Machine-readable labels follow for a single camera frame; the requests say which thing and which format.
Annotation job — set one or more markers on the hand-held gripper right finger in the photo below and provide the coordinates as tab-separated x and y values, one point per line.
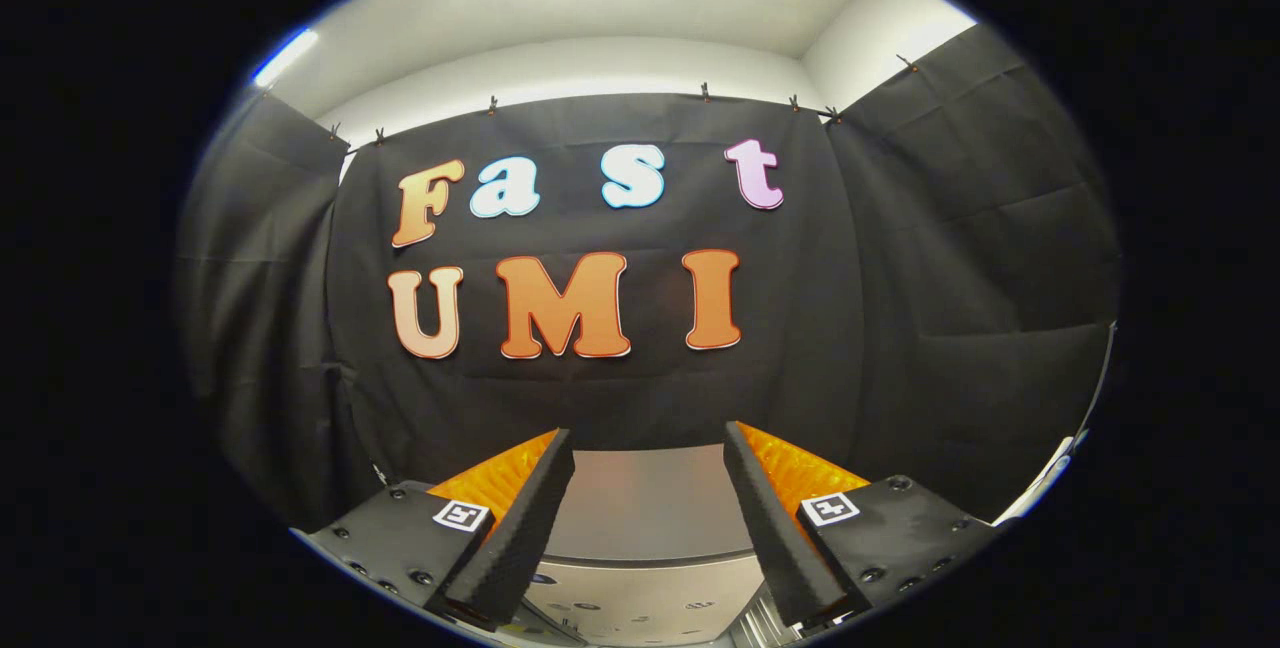
772	528

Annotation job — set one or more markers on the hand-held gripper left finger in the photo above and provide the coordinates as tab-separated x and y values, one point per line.
520	528

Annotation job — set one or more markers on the grey cabinet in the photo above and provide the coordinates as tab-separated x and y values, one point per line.
650	498

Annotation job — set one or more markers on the white object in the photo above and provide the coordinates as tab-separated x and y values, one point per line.
1040	483

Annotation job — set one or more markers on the row of backdrop clips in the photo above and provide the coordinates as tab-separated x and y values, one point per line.
492	106

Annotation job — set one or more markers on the ceiling light strip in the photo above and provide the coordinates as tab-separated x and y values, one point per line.
285	58

